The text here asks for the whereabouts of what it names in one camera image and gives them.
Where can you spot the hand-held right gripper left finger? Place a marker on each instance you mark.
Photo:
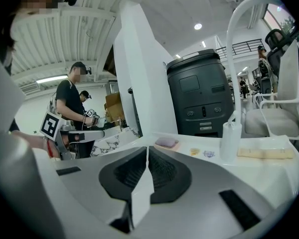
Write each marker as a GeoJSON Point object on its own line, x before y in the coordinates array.
{"type": "Point", "coordinates": [89, 173]}

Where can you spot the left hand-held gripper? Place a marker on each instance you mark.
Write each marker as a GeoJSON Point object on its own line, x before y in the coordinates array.
{"type": "Point", "coordinates": [55, 131]}

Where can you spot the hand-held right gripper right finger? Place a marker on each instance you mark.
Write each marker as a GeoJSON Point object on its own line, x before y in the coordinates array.
{"type": "Point", "coordinates": [204, 180]}

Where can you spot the pink soap dish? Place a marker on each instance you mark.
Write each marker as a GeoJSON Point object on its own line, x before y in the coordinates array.
{"type": "Point", "coordinates": [167, 146]}

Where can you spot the white sink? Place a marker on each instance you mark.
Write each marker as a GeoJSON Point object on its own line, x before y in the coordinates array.
{"type": "Point", "coordinates": [261, 175]}

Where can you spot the person's left forearm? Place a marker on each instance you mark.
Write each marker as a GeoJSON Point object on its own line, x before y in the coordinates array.
{"type": "Point", "coordinates": [31, 141]}

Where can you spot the purple soap bar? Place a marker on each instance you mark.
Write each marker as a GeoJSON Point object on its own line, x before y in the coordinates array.
{"type": "Point", "coordinates": [166, 141]}

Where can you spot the marble counter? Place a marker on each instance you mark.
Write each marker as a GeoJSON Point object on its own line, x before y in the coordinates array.
{"type": "Point", "coordinates": [114, 139]}

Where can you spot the purple sticker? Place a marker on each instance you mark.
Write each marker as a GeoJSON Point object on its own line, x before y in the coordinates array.
{"type": "Point", "coordinates": [209, 154]}

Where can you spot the yellow sticker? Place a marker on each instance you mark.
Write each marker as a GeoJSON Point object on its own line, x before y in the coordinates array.
{"type": "Point", "coordinates": [194, 152]}

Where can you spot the stack of cardboard boxes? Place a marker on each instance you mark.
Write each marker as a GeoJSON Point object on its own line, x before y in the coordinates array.
{"type": "Point", "coordinates": [114, 107]}

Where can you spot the white curved faucet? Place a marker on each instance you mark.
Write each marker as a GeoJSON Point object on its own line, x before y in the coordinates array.
{"type": "Point", "coordinates": [229, 138]}

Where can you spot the beige folded cloth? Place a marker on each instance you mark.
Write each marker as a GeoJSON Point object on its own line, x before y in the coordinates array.
{"type": "Point", "coordinates": [264, 153]}

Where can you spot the long tube ceiling light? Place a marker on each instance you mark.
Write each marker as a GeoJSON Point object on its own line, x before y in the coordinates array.
{"type": "Point", "coordinates": [51, 79]}

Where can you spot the white partition panel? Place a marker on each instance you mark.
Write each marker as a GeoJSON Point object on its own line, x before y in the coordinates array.
{"type": "Point", "coordinates": [139, 71]}

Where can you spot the large black machine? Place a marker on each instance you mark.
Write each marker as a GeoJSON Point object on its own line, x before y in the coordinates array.
{"type": "Point", "coordinates": [199, 93]}

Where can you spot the white office chair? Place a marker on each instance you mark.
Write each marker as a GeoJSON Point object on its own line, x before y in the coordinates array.
{"type": "Point", "coordinates": [276, 118]}

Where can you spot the black railing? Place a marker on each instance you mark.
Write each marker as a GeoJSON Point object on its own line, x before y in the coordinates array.
{"type": "Point", "coordinates": [244, 46]}

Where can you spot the black mesh office chair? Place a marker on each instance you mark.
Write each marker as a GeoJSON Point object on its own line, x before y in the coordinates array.
{"type": "Point", "coordinates": [276, 51]}

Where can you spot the round ceiling light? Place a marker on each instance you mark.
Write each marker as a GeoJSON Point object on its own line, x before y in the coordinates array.
{"type": "Point", "coordinates": [198, 26]}

